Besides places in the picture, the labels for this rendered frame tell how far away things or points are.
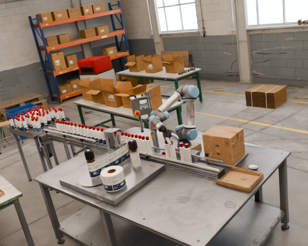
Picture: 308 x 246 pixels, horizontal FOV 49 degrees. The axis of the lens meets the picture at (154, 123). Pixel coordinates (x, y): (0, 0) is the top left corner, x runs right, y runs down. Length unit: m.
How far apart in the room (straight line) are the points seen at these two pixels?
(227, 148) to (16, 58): 8.39
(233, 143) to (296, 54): 5.44
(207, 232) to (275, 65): 6.60
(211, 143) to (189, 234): 1.03
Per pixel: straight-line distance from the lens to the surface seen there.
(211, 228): 2.48
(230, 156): 3.14
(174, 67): 7.51
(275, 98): 6.98
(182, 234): 2.47
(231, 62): 9.37
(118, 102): 5.74
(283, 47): 8.45
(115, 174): 2.95
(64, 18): 10.48
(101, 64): 8.79
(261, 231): 3.42
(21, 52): 10.73
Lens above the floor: 2.35
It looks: 20 degrees down
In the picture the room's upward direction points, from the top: 10 degrees counter-clockwise
